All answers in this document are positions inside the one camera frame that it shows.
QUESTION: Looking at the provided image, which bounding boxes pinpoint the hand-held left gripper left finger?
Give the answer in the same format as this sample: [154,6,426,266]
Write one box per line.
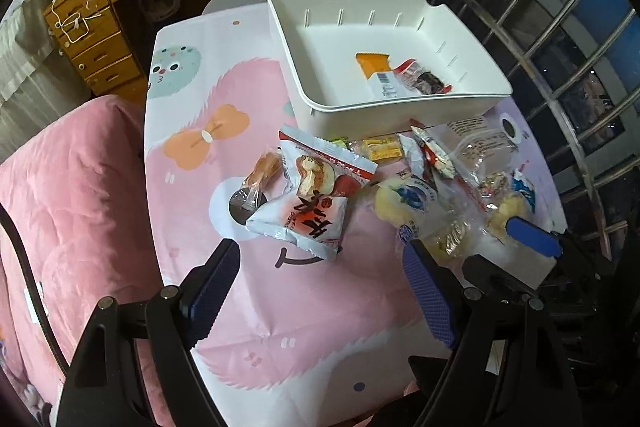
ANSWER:
[60,237,241,427]

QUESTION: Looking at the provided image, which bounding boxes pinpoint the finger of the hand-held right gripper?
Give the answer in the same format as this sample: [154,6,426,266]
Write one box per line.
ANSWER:
[505,215,564,259]
[461,253,541,297]

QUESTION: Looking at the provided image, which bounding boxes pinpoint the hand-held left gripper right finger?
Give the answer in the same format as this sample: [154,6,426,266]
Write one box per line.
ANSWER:
[402,237,589,427]

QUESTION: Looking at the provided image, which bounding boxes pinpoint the blue white pastry packet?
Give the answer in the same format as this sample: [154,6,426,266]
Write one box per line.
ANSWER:
[486,171,539,234]

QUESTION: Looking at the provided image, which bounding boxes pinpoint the clear-wrapped yellow cake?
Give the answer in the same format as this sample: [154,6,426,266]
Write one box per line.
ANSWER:
[399,207,493,266]

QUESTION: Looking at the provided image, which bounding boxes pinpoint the clear packet of mixed cookies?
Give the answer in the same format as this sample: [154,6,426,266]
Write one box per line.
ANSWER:
[475,169,514,200]

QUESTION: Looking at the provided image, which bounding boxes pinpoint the yellow bread with blue label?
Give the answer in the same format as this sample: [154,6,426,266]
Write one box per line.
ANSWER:
[375,172,442,228]

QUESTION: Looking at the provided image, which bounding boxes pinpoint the large clear plastic bag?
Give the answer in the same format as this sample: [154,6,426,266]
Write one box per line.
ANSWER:
[445,116,531,188]

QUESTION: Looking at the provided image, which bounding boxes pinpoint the white orange printed snack packet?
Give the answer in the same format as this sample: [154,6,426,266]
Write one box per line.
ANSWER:
[245,189,351,263]

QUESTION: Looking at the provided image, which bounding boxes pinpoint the red white fruit-picture packet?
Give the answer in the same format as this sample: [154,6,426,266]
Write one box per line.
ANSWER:
[278,125,378,198]

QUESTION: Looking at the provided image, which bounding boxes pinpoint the dark snack packet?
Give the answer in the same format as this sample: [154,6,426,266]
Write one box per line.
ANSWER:
[400,59,454,96]

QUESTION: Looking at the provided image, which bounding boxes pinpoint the white plastic tray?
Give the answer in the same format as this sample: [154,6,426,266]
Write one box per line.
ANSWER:
[265,0,513,140]

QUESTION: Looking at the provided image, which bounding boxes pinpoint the brown snack in clear wrapper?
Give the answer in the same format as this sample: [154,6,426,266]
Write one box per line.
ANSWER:
[231,150,287,212]

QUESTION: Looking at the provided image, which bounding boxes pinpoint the small red white snack packet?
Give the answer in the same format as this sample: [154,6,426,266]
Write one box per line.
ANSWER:
[410,121,459,178]

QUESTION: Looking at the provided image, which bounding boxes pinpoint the yellow snack packet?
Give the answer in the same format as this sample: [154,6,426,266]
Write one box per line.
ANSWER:
[361,137,404,163]

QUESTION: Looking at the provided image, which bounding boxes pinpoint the metal window bars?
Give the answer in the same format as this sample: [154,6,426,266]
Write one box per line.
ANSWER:
[400,0,640,268]

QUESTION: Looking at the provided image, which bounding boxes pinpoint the printed pink tablecloth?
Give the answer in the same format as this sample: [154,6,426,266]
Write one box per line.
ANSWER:
[144,2,569,427]

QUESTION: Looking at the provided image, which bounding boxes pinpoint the bag under desk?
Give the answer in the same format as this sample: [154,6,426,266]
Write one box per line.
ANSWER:
[137,0,184,20]

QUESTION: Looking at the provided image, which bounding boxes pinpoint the white curtain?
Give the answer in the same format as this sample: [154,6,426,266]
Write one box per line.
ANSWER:
[0,0,96,160]

